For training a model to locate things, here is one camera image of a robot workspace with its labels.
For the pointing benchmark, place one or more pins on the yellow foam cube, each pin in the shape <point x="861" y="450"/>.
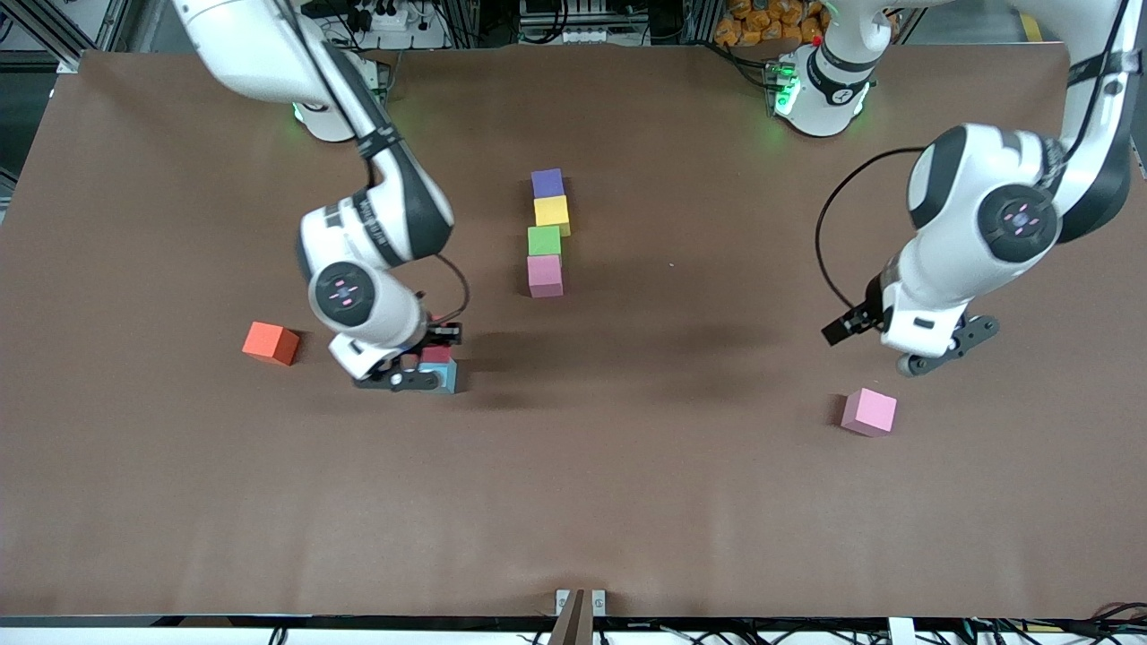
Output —
<point x="551" y="211"/>

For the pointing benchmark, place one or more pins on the orange foam cube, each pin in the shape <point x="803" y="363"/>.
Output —
<point x="269" y="340"/>

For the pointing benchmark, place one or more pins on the brown paper table cover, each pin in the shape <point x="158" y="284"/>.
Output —
<point x="573" y="502"/>

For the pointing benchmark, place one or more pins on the aluminium frame profile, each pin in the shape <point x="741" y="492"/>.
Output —
<point x="109" y="27"/>
<point x="1138" y="7"/>

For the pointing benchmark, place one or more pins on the white power strip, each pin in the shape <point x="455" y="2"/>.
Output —
<point x="394" y="20"/>

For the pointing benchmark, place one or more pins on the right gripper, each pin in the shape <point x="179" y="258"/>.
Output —
<point x="441" y="335"/>

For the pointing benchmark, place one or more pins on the small metal bracket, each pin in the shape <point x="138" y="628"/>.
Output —
<point x="599" y="602"/>

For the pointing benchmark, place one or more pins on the blue foam cube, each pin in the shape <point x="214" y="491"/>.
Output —
<point x="448" y="376"/>

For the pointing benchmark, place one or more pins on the pink foam cube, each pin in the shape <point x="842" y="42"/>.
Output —
<point x="869" y="410"/>
<point x="545" y="274"/>

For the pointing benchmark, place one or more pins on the green foam cube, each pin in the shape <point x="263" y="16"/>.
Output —
<point x="544" y="240"/>

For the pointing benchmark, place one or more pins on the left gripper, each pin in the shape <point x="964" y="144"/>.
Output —
<point x="862" y="318"/>

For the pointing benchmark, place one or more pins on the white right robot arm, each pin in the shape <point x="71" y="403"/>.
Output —
<point x="260" y="54"/>

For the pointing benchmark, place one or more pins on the bag of orange items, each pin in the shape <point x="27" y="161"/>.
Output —
<point x="753" y="22"/>

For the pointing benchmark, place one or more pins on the purple foam cube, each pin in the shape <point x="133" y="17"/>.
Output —
<point x="547" y="183"/>

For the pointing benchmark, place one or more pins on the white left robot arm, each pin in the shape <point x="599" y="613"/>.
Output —
<point x="977" y="157"/>

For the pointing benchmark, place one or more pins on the red foam cube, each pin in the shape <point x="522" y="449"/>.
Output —
<point x="436" y="355"/>

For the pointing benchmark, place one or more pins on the grey electronics box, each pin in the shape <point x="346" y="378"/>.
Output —
<point x="573" y="34"/>

